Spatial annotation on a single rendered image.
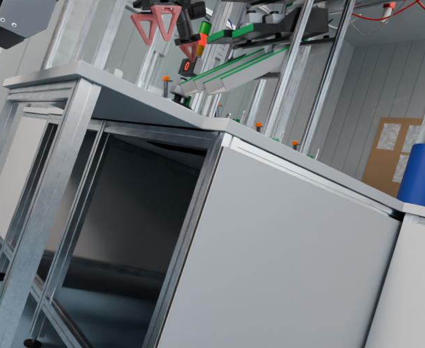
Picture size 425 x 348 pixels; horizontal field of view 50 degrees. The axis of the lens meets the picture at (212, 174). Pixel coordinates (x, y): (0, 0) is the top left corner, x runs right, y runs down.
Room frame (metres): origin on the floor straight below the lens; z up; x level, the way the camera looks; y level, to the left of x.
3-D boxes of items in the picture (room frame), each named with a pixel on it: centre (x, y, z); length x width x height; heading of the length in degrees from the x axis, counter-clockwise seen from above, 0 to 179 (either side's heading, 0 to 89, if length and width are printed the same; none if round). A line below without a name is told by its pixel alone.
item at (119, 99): (1.47, 0.28, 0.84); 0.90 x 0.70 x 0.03; 34
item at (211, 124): (2.02, -0.14, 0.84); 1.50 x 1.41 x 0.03; 35
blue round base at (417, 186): (1.73, -0.78, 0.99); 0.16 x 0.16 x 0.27
